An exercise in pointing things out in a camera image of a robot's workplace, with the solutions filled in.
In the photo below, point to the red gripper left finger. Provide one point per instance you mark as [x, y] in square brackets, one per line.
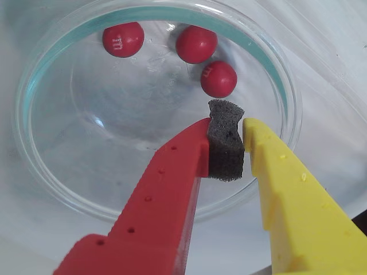
[157, 206]

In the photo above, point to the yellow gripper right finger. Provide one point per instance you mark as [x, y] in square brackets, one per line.
[304, 217]

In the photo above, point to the red round candy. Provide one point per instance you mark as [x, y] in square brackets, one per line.
[196, 43]
[218, 78]
[123, 39]

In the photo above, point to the clear glass bowl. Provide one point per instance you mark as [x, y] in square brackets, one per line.
[86, 129]

